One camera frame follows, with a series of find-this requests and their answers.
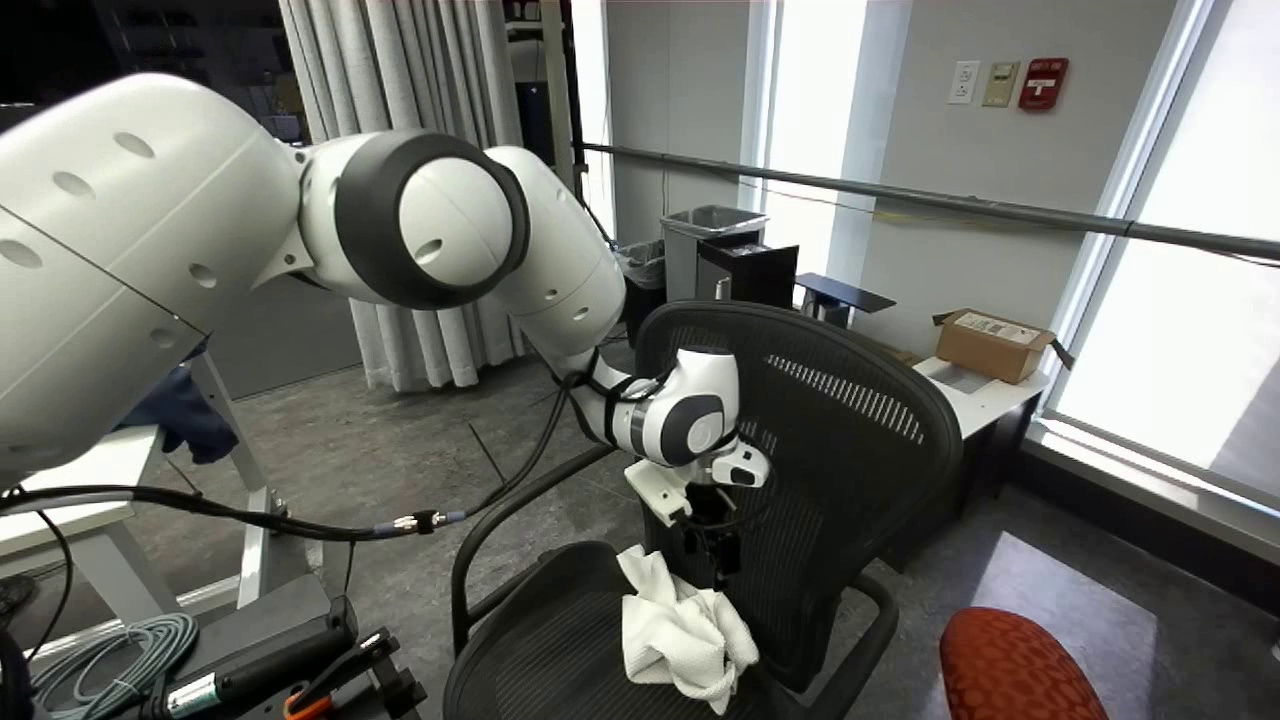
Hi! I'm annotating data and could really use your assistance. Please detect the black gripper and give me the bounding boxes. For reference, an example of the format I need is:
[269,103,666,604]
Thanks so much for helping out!
[660,481,746,593]

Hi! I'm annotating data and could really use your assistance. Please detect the white waffle cloth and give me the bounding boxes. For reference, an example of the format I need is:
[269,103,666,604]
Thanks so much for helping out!
[612,541,763,717]

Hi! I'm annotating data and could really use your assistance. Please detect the black mesh office chair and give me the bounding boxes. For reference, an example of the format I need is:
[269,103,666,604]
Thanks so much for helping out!
[441,297,967,720]

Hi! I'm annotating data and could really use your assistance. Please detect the dark blue cloth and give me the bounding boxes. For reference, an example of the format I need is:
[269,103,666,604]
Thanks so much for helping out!
[124,365,244,469]

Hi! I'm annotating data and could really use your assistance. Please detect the black square bin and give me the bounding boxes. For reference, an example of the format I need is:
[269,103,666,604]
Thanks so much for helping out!
[694,236,800,320]

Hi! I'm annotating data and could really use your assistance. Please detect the black low bench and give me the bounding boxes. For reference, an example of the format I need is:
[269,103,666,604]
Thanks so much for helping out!
[792,270,901,331]

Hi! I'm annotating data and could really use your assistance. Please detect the red round stool cushion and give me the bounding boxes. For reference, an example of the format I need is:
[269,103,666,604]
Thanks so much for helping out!
[936,604,1114,720]

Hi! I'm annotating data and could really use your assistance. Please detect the grey bin with clear liner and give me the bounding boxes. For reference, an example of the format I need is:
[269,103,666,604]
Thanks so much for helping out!
[658,199,773,314]

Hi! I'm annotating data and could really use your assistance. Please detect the brown cardboard box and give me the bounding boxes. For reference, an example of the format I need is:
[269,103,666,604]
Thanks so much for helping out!
[933,307,1055,388]

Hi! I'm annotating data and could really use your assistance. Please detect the orange black bar clamp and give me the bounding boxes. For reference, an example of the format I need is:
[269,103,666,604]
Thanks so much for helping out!
[275,628,431,720]

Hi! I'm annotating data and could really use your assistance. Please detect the grey curtain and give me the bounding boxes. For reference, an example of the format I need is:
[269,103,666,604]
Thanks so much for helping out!
[275,0,534,401]

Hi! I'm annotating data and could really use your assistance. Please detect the red fire alarm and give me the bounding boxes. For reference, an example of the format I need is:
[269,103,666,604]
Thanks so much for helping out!
[1018,51,1071,118]

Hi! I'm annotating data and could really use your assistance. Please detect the grey horizontal wall rail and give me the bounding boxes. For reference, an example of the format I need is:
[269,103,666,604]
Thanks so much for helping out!
[578,135,1280,263]

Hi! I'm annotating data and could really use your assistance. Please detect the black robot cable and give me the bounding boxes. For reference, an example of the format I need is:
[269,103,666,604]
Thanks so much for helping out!
[0,373,622,548]

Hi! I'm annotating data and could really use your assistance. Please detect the white light switch plate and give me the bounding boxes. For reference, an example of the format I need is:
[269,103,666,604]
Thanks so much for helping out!
[945,57,983,111]

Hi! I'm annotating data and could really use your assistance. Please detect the beige wall thermostat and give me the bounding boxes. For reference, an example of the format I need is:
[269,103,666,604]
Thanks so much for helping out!
[982,61,1025,111]

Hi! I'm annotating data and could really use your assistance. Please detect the grey coiled cable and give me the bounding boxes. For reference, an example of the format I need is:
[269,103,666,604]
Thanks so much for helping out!
[31,608,205,720]

